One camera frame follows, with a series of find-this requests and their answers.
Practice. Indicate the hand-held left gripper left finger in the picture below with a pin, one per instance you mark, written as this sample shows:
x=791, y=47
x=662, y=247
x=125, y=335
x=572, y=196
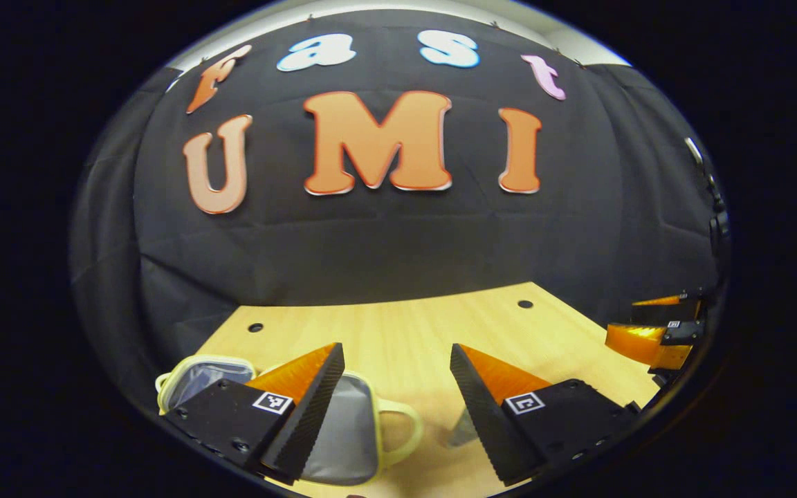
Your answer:
x=315, y=415

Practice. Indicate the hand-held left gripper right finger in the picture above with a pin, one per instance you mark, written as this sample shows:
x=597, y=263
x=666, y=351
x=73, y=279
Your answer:
x=481, y=422

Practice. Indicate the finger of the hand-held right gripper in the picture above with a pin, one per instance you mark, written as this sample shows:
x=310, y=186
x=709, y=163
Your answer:
x=640, y=342
x=668, y=308

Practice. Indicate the white green cream tube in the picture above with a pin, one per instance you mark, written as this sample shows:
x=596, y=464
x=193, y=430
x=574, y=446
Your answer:
x=465, y=429

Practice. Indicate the cream yellow small suitcase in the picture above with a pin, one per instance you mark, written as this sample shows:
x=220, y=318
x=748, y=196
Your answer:
x=350, y=429

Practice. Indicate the black backdrop cloth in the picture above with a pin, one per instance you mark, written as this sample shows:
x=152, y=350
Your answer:
x=371, y=242

